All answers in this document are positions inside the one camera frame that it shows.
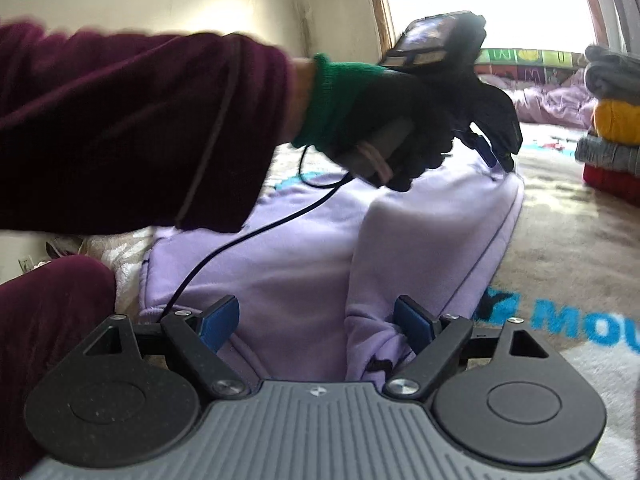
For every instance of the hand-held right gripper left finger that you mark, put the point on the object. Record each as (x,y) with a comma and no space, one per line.
(220,322)

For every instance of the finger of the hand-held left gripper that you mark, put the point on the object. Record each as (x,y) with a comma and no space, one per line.
(480,147)
(500,120)

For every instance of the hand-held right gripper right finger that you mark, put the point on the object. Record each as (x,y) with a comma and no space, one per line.
(412,322)

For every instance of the purple sweatshirt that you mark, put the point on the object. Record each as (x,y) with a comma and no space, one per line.
(300,270)

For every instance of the person's left forearm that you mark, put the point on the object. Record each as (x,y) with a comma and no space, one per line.
(125,125)

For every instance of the person's left hand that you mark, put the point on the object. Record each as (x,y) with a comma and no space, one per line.
(430,105)

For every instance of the purple floral quilt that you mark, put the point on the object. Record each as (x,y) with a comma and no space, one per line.
(550,105)

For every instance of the colourful alphabet headboard mat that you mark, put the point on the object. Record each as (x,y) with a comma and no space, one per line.
(530,57)

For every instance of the yellow folded sweater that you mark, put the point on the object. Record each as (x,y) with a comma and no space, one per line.
(620,122)

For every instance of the grey folded garment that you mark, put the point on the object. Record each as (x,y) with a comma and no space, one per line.
(615,85)
(615,57)

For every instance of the red folded garment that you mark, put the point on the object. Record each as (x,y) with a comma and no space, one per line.
(612,182)

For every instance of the cartoon printed blanket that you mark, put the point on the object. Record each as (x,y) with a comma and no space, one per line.
(575,240)

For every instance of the grey curtain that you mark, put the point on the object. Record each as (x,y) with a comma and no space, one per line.
(620,0)

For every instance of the person's leg in maroon trousers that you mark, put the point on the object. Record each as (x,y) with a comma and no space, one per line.
(40,320)

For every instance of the white wall socket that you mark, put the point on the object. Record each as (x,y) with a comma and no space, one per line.
(25,263)

